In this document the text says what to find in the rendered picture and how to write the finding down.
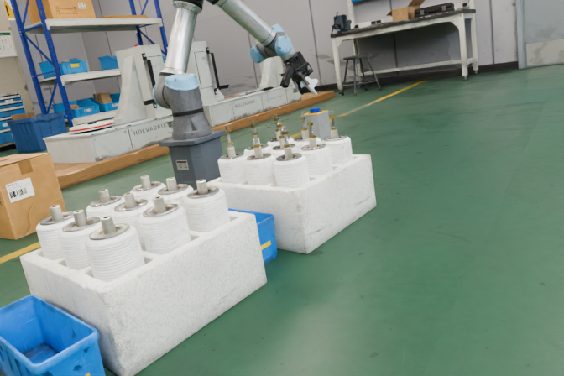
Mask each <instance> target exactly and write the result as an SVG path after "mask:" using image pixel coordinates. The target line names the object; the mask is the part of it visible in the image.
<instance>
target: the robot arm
mask: <svg viewBox="0 0 564 376"><path fill-rule="evenodd" d="M207 1H208V2H209V3H211V4H212V5H213V6H215V5H217V6H218V7H219V8H220V9H222V10H223V11H224V12H225V13H226V14H227V15H229V16H230V17H231V18H232V19H233V20H234V21H236V22H237V23H238V24H239V25H240V26H242V27H243V28H244V29H245V30H246V31H247V32H249V33H250V34H251V35H252V36H253V37H254V38H255V39H256V40H257V41H258V43H257V44H256V45H254V46H253V48H251V49H250V51H249V55H250V57H251V58H252V60H253V61H254V62H256V63H258V64H259V63H261V62H262V61H264V60H265V59H267V58H272V57H275V56H279V57H280V59H282V61H283V62H284V63H285V64H286V63H288V62H289V63H288V64H287V66H286V68H285V73H284V75H283V78H282V80H281V82H280V86H281V87H283V88H286V87H288V86H289V84H290V80H291V79H292V81H293V82H294V84H295V87H296V89H297V90H298V92H299V93H300V94H301V95H304V94H303V91H302V90H301V88H302V87H303V86H306V87H307V88H308V90H309V91H310V92H311V93H312V94H315V95H316V94H317V93H316V91H315V89H314V87H315V86H316V84H317V82H318V80H317V79H310V78H309V77H307V76H308V75H310V74H311V73H312V72H313V70H312V68H311V66H310V68H311V69H307V68H308V65H310V64H309V62H306V60H305V59H304V57H303V55H302V54H301V52H300V51H299V52H295V49H294V47H293V45H292V43H291V41H290V39H289V38H288V37H287V36H286V34H285V32H284V30H283V29H282V28H281V27H280V26H279V24H275V25H274V26H272V27H269V26H268V25H267V24H266V23H265V22H264V21H263V20H262V19H261V18H260V17H259V16H258V15H257V14H256V13H255V12H254V11H253V10H252V9H250V8H249V7H248V6H247V5H246V4H245V3H244V2H243V1H242V0H207ZM203 3H204V0H173V3H172V4H173V6H174V7H175V16H174V21H173V25H172V30H171V35H170V43H169V48H168V53H167V57H166V62H165V67H164V69H163V70H162V71H160V72H159V80H158V82H157V83H156V84H155V86H154V89H153V97H154V100H155V102H156V103H157V104H158V105H159V106H160V107H162V108H165V109H169V110H171V111H172V115H173V133H172V138H173V140H187V139H192V138H199V137H203V136H206V135H209V134H211V133H213V132H212V126H211V125H210V124H209V122H208V120H207V118H206V115H205V113H204V109H203V105H202V100H201V93H200V88H199V82H198V80H197V77H196V75H195V74H191V73H186V72H187V67H188V62H189V58H190V53H191V45H192V40H193V35H194V31H195V26H196V17H197V14H199V13H201V11H202V7H203Z"/></svg>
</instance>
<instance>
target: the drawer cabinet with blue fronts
mask: <svg viewBox="0 0 564 376"><path fill-rule="evenodd" d="M22 113H26V111H25V108H24V103H23V99H22V97H21V93H20V91H17V92H11V93H5V94H0V152H2V151H5V150H9V149H16V145H15V142H14V140H13V135H12V133H11V130H10V127H9V125H8V124H7V121H11V120H13V119H12V117H11V115H16V114H22Z"/></svg>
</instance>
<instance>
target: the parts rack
mask: <svg viewBox="0 0 564 376"><path fill-rule="evenodd" d="M35 1H36V4H37V8H38V11H39V16H40V20H41V22H38V23H34V24H32V25H29V26H27V27H24V23H25V19H26V15H27V11H28V6H29V0H27V2H26V7H25V11H24V16H23V22H22V19H21V17H20V13H19V10H18V4H17V2H16V0H10V3H11V5H12V9H13V14H14V17H15V20H16V24H17V26H18V31H19V35H20V38H21V41H22V44H23V50H24V53H25V56H26V59H27V62H28V65H29V70H30V74H31V76H32V80H33V83H34V89H35V91H36V95H37V98H38V101H39V106H40V110H41V112H42V115H44V114H49V111H50V107H51V104H52V102H53V98H54V95H55V89H56V86H57V85H58V86H59V88H60V94H61V98H62V101H63V104H64V108H65V113H66V115H65V116H64V117H67V119H65V124H69V126H70V128H72V127H75V126H76V125H78V124H82V123H89V122H93V121H96V120H101V119H104V118H111V117H115V115H116V113H117V110H112V111H109V112H100V113H97V114H92V115H89V116H85V117H77V118H73V116H72V113H71V107H70V103H69V101H68V97H67V94H66V90H65V83H72V82H78V81H89V80H96V79H102V78H108V77H115V76H121V74H120V70H119V69H112V70H99V71H92V72H84V73H77V74H69V75H61V72H60V66H59V62H58V60H57V56H56V53H55V47H54V44H53V40H52V37H51V34H67V33H88V32H110V31H131V30H135V33H136V35H137V39H138V45H143V41H142V37H141V34H142V35H143V36H144V37H145V38H146V39H148V40H149V41H150V42H151V43H152V44H155V43H154V42H153V41H152V40H151V39H150V38H148V37H147V36H146V35H145V34H144V33H143V32H142V31H141V30H140V29H139V28H142V27H145V26H149V25H151V24H159V29H160V33H161V37H162V41H163V46H164V51H163V50H162V49H160V50H161V52H162V53H163V54H164V55H165V57H167V53H168V50H167V48H166V47H168V43H167V39H166V35H165V27H164V24H163V19H162V15H161V11H160V7H159V0H154V6H155V9H156V13H157V18H63V19H47V18H46V15H45V11H44V6H43V3H42V0H35ZM147 2H148V0H146V2H145V4H144V8H143V11H142V12H141V15H143V14H144V10H145V8H146V5H147ZM129 4H130V8H131V12H132V15H137V14H136V11H135V7H134V3H133V0H129ZM140 24H145V25H143V26H139V25H140ZM26 34H44V35H45V38H46V42H47V45H48V48H49V52H50V57H51V60H52V61H51V60H50V59H49V58H48V57H47V56H46V55H45V54H44V53H43V52H42V51H41V50H40V49H39V48H38V47H37V46H36V45H35V43H34V42H33V41H32V40H31V39H30V38H29V37H28V36H27V35H26ZM28 41H29V42H30V43H31V44H32V45H33V46H34V47H35V48H36V49H37V50H38V51H39V52H40V53H41V54H42V55H43V56H44V57H45V59H47V61H48V62H49V63H50V64H51V65H52V66H53V67H54V70H53V71H49V72H45V73H42V74H38V75H37V74H36V70H35V68H34V62H33V59H32V55H31V53H30V49H29V44H28ZM53 72H54V73H55V77H51V78H47V79H43V80H38V76H42V75H46V74H49V73H53ZM53 85H55V86H54V90H53V93H52V96H51V99H50V104H49V107H48V110H46V106H45V104H44V98H43V95H42V91H41V89H40V87H42V86H53Z"/></svg>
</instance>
